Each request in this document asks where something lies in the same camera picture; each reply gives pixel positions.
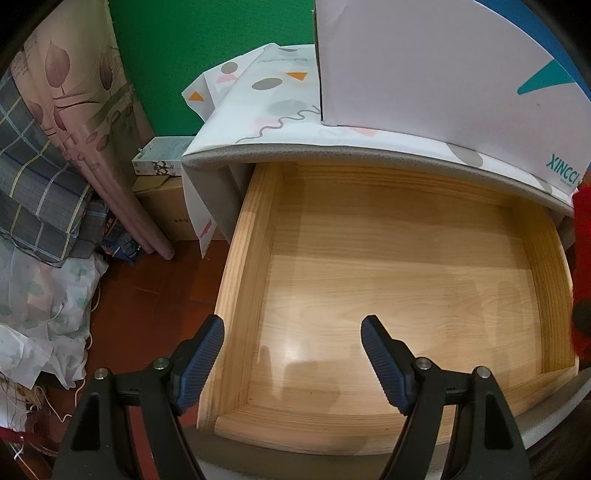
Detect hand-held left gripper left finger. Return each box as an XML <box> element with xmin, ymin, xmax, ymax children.
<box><xmin>53</xmin><ymin>315</ymin><xmax>226</xmax><ymax>480</ymax></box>

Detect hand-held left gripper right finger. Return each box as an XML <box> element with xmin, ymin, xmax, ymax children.
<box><xmin>360</xmin><ymin>315</ymin><xmax>527</xmax><ymax>480</ymax></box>

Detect red underwear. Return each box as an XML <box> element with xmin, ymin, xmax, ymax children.
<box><xmin>570</xmin><ymin>182</ymin><xmax>591</xmax><ymax>358</ymax></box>

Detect white cardboard box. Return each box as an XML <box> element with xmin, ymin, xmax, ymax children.
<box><xmin>313</xmin><ymin>0</ymin><xmax>591</xmax><ymax>197</ymax></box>

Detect blue printed packet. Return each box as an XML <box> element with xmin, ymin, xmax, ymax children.
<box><xmin>99</xmin><ymin>217</ymin><xmax>144</xmax><ymax>267</ymax></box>

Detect brown cardboard box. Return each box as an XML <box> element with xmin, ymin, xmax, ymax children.
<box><xmin>134</xmin><ymin>175</ymin><xmax>227</xmax><ymax>243</ymax></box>

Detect white sheer floral fabric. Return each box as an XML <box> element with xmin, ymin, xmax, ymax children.
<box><xmin>0</xmin><ymin>240</ymin><xmax>109</xmax><ymax>388</ymax></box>

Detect small light blue box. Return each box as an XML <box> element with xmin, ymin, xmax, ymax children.
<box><xmin>131</xmin><ymin>136</ymin><xmax>197</xmax><ymax>178</ymax></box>

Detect grey plaid blanket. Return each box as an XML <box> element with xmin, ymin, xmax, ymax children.
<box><xmin>0</xmin><ymin>69</ymin><xmax>112</xmax><ymax>264</ymax></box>

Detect white patterned cloth cover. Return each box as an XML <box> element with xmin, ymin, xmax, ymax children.
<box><xmin>181</xmin><ymin>42</ymin><xmax>578</xmax><ymax>259</ymax></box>

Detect green foam mat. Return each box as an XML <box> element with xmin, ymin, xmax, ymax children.
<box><xmin>108</xmin><ymin>0</ymin><xmax>317</xmax><ymax>139</ymax></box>

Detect blue foam mat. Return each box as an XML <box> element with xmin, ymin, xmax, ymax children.
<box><xmin>485</xmin><ymin>0</ymin><xmax>587</xmax><ymax>88</ymax></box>

